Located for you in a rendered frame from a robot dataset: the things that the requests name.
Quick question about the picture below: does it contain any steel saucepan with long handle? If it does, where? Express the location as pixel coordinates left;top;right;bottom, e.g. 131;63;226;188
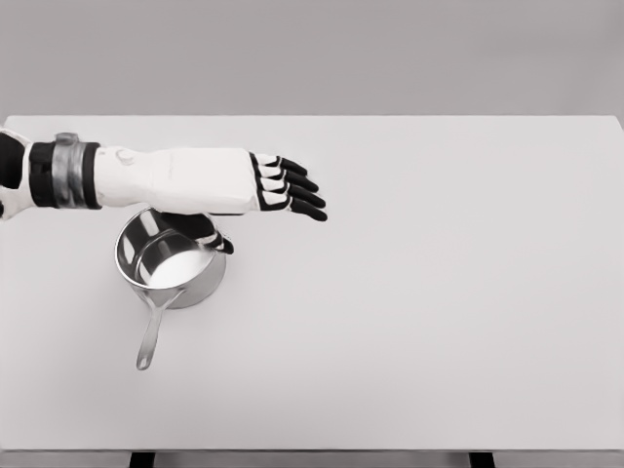
114;207;228;371

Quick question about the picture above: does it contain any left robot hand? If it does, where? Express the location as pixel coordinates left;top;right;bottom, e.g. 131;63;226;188
156;146;329;255

